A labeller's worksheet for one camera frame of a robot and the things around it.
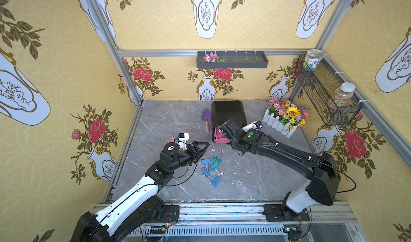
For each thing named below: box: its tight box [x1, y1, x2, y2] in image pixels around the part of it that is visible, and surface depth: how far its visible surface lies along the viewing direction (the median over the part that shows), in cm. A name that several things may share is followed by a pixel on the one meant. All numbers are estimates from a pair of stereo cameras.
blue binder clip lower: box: [210, 175, 222, 188], surface depth 84 cm
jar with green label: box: [302, 48, 325, 72], surface depth 87 cm
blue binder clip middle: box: [201, 167, 211, 177], surface depth 87 cm
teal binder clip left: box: [210, 161, 220, 171], surface depth 90 cm
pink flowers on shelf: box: [202, 51, 228, 63], surface depth 89 cm
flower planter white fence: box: [262, 96, 312, 139], surface depth 96 cm
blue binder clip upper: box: [201, 158, 212, 166], surface depth 92 cm
